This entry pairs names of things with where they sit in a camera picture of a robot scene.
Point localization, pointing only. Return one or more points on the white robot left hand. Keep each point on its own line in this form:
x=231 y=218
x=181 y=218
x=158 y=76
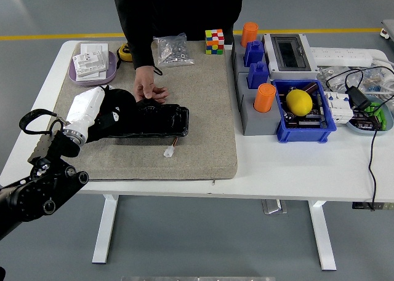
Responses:
x=84 y=105

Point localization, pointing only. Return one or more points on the person's right hand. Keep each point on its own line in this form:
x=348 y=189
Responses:
x=145 y=81

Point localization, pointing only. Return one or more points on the black rag with red tag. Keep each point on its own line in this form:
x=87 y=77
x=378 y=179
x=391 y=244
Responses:
x=123 y=101

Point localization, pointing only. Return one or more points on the glossy black panel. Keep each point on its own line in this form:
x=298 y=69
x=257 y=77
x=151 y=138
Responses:
x=160 y=121

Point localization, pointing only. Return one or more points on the person's right forearm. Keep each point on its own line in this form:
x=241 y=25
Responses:
x=141 y=50

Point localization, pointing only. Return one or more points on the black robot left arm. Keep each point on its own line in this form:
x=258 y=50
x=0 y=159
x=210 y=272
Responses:
x=40 y=195

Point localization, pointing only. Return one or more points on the table height control panel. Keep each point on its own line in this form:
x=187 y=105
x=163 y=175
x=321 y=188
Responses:
x=384 y=206

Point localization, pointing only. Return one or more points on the yellow tape measure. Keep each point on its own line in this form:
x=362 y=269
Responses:
x=124 y=52

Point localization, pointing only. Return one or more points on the purple oval tray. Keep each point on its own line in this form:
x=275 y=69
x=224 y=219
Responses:
x=109 y=75

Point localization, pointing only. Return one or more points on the clear bag of screws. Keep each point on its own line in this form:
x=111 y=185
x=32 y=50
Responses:
x=172 y=52

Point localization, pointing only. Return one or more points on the grey-brown mat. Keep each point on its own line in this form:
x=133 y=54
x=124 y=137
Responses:
x=200 y=124

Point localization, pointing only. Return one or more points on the person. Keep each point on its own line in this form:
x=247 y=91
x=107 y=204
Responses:
x=172 y=10

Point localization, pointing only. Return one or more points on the multicoloured puzzle cube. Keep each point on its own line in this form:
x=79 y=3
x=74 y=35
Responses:
x=214 y=41

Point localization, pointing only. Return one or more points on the grey block holder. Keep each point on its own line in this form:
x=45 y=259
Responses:
x=237 y=58
x=258 y=122

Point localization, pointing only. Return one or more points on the blue block with knob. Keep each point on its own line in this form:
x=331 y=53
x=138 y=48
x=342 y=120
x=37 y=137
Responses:
x=258 y=76
x=253 y=55

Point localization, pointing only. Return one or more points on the orange cylinder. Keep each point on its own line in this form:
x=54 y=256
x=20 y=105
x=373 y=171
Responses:
x=248 y=32
x=264 y=98

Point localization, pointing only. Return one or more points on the white table leg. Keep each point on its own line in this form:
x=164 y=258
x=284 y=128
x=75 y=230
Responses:
x=104 y=231
x=323 y=238

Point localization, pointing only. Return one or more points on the grey electrical distribution box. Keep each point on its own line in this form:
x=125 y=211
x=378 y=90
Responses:
x=289 y=52

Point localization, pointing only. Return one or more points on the yellow lemon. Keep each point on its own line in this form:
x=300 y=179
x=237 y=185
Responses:
x=298 y=102

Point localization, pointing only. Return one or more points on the dark circuit board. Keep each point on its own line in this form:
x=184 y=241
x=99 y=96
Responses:
x=363 y=124
x=303 y=122

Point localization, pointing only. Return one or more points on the brown cylindrical capacitor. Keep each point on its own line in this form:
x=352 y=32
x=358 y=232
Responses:
x=309 y=87

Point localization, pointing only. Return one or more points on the blue plastic bin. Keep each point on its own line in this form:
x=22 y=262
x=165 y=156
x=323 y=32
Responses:
x=301 y=135

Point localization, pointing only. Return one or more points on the clear bag of metal washers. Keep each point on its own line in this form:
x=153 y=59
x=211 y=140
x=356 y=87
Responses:
x=326 y=72

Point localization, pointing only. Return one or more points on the white circuit breaker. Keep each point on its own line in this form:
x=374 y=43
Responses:
x=337 y=109

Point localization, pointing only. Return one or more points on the white power strip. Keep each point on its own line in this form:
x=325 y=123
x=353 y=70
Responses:
x=338 y=57

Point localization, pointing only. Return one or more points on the clear bag of blue parts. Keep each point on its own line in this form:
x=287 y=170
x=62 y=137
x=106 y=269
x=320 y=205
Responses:
x=374 y=81

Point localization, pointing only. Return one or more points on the green terminal blocks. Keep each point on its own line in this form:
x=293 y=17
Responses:
x=380 y=116

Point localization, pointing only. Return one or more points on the light blue dish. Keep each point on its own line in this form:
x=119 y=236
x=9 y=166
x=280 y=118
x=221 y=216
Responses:
x=388 y=121

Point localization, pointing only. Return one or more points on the white switch plate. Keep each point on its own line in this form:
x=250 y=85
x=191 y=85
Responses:
x=94 y=48
x=90 y=64

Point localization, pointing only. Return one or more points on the silver bracket under table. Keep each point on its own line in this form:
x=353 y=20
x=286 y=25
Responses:
x=274 y=206

